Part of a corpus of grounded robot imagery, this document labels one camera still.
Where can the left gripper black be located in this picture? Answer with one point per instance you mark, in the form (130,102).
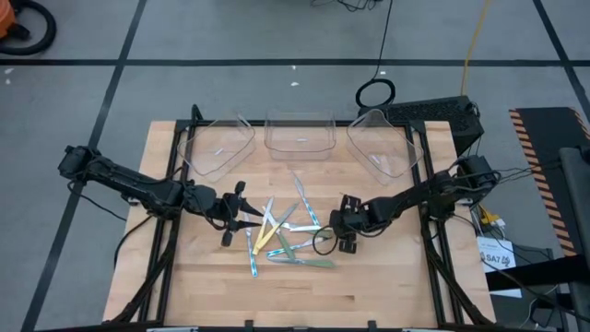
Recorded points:
(221,207)

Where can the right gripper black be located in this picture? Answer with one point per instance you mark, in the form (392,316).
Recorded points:
(355,226)

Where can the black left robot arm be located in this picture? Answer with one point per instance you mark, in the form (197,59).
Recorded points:
(129,182)

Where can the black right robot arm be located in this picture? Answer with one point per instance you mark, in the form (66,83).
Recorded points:
(415,198)

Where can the clear plastic bin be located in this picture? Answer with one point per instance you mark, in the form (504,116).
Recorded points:
(385,147)
(216,147)
(299,138)

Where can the white paper label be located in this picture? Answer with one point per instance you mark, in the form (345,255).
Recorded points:
(495,258)

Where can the black metal beam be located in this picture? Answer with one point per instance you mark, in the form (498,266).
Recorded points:
(544,273)

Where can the black orange striped platform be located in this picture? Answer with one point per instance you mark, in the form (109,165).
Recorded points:
(539,138)

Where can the orange vacuum cleaner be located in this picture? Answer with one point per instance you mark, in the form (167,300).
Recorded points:
(5,20)

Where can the black aluminium table frame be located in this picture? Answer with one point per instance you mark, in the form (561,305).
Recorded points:
(299,329)

